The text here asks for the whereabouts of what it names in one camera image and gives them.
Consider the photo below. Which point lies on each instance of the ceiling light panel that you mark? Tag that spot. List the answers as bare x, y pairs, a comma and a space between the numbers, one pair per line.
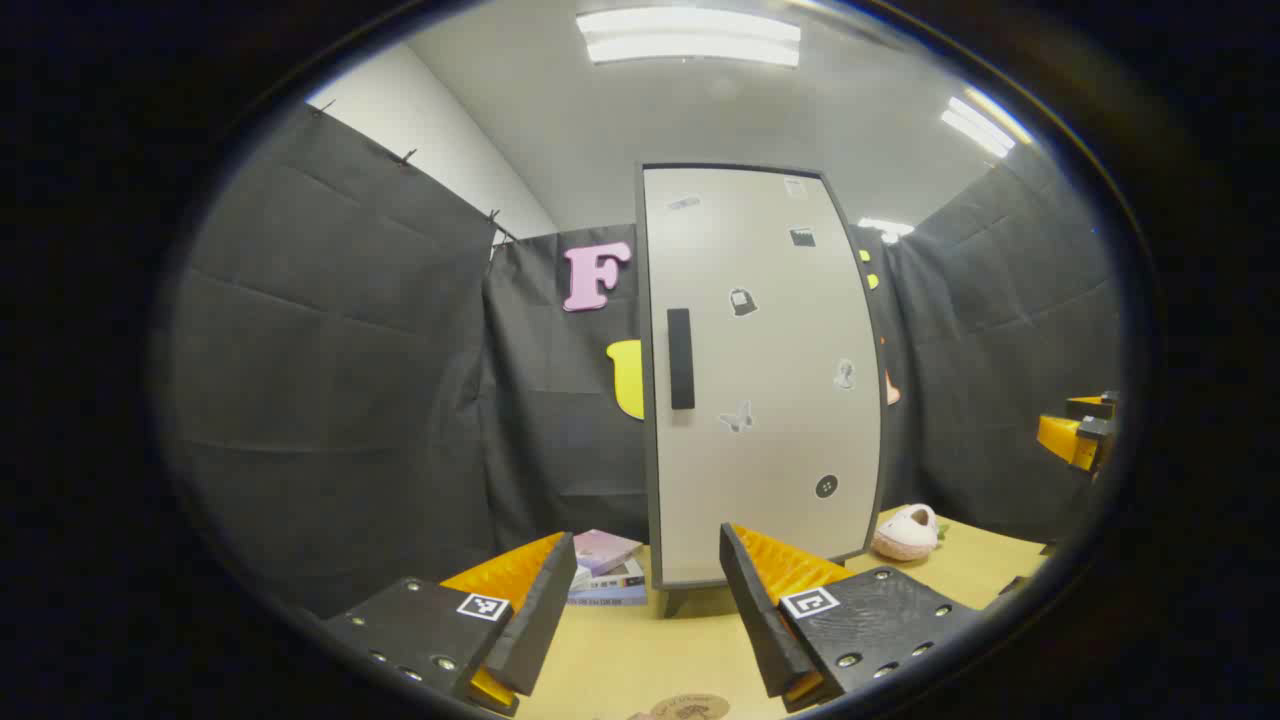
885, 228
980, 122
690, 35

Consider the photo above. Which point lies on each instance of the round brown coaster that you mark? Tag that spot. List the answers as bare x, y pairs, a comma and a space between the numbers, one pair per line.
690, 708

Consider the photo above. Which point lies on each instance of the pink plush toy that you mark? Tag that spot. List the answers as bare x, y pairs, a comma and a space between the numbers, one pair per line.
905, 535

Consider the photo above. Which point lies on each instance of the black backdrop cloth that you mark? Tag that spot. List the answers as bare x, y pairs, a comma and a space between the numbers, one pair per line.
350, 350

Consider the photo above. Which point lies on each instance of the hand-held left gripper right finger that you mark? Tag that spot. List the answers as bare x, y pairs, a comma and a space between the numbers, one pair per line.
755, 610

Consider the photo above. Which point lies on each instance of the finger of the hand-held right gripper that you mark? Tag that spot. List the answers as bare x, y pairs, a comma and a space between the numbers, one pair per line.
1092, 405
1062, 438

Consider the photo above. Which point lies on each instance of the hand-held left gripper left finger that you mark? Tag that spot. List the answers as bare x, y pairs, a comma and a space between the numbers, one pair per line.
540, 610

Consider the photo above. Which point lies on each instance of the grey cabinet with dark frame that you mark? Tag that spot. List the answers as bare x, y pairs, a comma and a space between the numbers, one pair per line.
676, 603

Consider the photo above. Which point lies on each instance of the lilac book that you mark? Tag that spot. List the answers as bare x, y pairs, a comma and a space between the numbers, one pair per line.
605, 597

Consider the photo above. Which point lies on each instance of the beige cabinet door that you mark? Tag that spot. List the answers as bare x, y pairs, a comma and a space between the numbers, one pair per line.
760, 400

